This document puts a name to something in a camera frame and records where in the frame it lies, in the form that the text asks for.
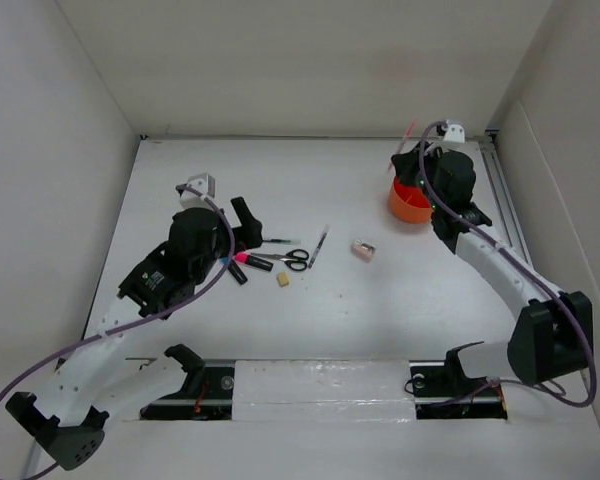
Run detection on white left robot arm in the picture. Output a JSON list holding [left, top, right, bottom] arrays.
[[5, 195, 262, 471]]

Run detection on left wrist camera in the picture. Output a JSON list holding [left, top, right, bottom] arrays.
[[176, 173, 216, 210]]

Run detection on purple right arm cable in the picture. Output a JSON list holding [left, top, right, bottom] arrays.
[[418, 121, 597, 409]]

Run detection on pink pencil sharpener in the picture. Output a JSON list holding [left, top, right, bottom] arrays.
[[351, 238, 376, 263]]

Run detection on orange round compartment container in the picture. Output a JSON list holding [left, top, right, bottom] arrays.
[[387, 177, 433, 224]]

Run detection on blue capped black highlighter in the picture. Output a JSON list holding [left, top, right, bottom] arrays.
[[221, 257, 248, 286]]

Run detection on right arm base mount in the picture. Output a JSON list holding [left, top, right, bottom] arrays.
[[404, 347, 508, 420]]

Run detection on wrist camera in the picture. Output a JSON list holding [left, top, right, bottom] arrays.
[[176, 173, 216, 210], [436, 119, 466, 148]]

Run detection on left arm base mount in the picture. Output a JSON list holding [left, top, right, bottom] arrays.
[[139, 344, 235, 421]]

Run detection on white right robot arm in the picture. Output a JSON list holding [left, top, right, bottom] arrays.
[[391, 145, 595, 394]]

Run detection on black gel pen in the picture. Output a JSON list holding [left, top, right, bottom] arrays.
[[307, 224, 330, 269]]

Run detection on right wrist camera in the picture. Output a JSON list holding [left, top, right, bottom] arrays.
[[436, 119, 466, 148]]

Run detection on tan eraser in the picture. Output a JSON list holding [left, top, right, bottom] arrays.
[[276, 272, 289, 287]]

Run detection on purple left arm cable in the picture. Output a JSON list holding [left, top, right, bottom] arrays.
[[0, 183, 237, 474]]

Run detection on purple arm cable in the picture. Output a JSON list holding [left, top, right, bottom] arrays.
[[418, 121, 597, 409], [0, 183, 237, 474]]

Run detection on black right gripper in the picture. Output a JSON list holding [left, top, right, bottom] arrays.
[[391, 141, 447, 212]]

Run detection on red translucent highlighter pen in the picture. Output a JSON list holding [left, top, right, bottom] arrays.
[[386, 118, 417, 173]]

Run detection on pink capped black highlighter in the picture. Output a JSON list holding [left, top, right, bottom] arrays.
[[233, 252, 273, 272]]

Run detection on aluminium rail right side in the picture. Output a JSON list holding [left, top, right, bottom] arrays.
[[478, 130, 533, 267]]

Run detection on black handled scissors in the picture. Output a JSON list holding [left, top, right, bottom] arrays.
[[254, 249, 310, 272]]

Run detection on front metal rail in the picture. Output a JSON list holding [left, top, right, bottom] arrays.
[[124, 355, 481, 416]]

